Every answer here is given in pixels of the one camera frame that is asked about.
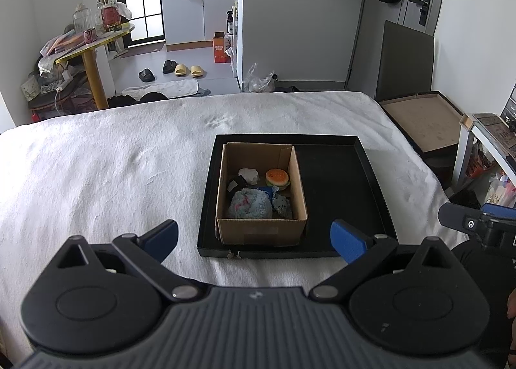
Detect grey board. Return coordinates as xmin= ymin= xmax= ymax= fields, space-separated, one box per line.
xmin=375 ymin=20 xmax=436 ymax=102

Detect grey mouse plush toy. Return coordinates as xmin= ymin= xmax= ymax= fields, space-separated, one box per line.
xmin=271 ymin=195 xmax=293 ymax=220

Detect white kitchen cabinet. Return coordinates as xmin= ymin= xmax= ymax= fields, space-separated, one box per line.
xmin=160 ymin=0 xmax=238 ymax=52

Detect cardboard box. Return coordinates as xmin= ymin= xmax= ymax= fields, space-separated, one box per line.
xmin=215 ymin=142 xmax=309 ymax=248

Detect red jar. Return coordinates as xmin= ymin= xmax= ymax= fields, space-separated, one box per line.
xmin=99 ymin=4 xmax=123 ymax=33

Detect white side table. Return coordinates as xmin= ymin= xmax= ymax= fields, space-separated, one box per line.
xmin=451 ymin=112 xmax=516 ymax=197

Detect grey fluffy plush toy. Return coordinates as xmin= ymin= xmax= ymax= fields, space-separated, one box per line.
xmin=226 ymin=187 xmax=273 ymax=219

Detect small black plush toy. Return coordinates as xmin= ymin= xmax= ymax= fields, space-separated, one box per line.
xmin=227 ymin=175 xmax=251 ymax=194

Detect pile of colourful packets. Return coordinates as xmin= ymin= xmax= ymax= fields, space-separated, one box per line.
xmin=468 ymin=143 xmax=516 ymax=209

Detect clear glass jar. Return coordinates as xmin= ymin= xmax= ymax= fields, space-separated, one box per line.
xmin=73 ymin=3 xmax=96 ymax=31

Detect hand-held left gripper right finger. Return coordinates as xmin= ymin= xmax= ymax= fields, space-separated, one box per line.
xmin=310 ymin=219 xmax=462 ymax=303

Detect person's right forearm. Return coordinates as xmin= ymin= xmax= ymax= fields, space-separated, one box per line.
xmin=506 ymin=288 xmax=516 ymax=354

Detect black cloth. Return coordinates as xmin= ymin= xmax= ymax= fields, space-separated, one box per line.
xmin=107 ymin=92 xmax=168 ymax=109

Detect black tray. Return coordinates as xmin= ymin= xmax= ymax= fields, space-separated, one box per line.
xmin=197 ymin=134 xmax=399 ymax=260

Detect clear plastic bag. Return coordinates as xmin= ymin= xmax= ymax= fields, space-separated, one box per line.
xmin=244 ymin=63 xmax=279 ymax=93

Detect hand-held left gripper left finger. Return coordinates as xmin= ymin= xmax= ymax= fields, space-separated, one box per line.
xmin=52 ymin=219 xmax=204 ymax=304

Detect orange carton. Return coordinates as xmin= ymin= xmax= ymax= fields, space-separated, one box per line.
xmin=212 ymin=31 xmax=231 ymax=64

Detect black door lock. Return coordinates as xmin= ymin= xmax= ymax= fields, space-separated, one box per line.
xmin=409 ymin=0 xmax=432 ymax=26

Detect brown door mat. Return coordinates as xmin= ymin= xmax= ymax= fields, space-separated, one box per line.
xmin=120 ymin=44 xmax=166 ymax=59

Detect yellow round table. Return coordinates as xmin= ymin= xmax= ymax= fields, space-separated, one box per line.
xmin=54 ymin=23 xmax=135 ymax=110

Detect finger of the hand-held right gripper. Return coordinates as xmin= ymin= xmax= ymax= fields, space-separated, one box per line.
xmin=481 ymin=203 xmax=516 ymax=220
xmin=439 ymin=202 xmax=485 ymax=239

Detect white floor mat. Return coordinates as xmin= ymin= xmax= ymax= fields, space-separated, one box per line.
xmin=121 ymin=79 xmax=201 ymax=98

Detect packets in clear plastic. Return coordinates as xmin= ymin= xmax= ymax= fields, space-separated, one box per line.
xmin=41 ymin=29 xmax=87 ymax=57

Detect burger toy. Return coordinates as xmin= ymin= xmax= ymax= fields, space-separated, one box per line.
xmin=265 ymin=168 xmax=290 ymax=191

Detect dark low round table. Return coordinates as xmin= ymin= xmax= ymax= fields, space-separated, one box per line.
xmin=22 ymin=66 xmax=109 ymax=120

